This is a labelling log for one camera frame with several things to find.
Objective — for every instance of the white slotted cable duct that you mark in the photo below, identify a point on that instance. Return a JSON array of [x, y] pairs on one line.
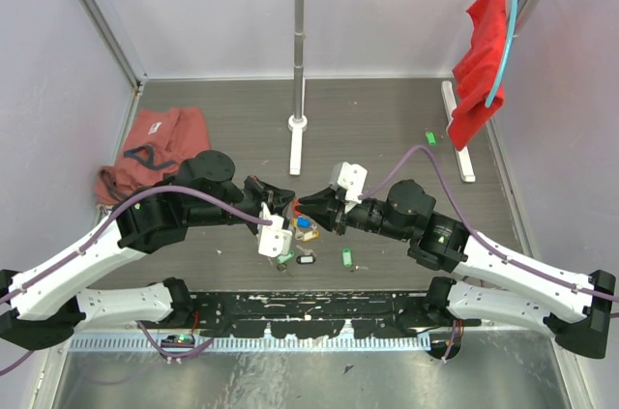
[[137, 342]]

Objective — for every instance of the red key tag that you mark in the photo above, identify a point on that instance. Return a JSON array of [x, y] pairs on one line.
[[295, 208]]

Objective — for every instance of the green key tag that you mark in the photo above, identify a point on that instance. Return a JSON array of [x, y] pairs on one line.
[[285, 258], [348, 260], [430, 137]]

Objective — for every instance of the small green-lit circuit board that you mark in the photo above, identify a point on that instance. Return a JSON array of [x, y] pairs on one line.
[[179, 340]]

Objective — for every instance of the blue key tag upper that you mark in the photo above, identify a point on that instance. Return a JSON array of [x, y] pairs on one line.
[[303, 223]]

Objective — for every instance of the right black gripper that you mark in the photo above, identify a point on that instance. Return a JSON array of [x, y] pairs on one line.
[[328, 209]]

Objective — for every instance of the aluminium frame post left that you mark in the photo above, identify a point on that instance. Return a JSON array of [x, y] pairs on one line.
[[107, 23]]

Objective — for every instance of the light blue hanger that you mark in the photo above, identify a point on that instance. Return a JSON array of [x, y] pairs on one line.
[[510, 34]]

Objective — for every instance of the red hanging cloth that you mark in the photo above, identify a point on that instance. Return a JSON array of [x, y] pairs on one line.
[[475, 73]]

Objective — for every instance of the dusty pink folded shirt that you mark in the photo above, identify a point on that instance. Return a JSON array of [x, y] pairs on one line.
[[157, 143]]

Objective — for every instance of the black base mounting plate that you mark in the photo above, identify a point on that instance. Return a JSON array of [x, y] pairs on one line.
[[314, 314]]

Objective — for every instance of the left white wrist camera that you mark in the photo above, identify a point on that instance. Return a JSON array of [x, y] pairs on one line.
[[274, 239]]

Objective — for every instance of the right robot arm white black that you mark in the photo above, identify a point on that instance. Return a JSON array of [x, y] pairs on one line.
[[478, 278]]

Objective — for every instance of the yellow key tag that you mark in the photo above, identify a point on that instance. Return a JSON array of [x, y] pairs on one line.
[[305, 236]]

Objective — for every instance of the black key tag centre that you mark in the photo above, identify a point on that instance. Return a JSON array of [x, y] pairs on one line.
[[306, 259]]

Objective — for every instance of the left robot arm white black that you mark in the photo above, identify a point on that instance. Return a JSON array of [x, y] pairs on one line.
[[47, 304]]

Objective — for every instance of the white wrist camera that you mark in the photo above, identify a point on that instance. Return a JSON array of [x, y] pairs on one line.
[[351, 178], [274, 239]]

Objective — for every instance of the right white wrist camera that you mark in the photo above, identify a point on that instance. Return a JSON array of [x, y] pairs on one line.
[[351, 178]]

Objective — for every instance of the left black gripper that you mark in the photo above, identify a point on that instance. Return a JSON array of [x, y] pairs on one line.
[[277, 199]]

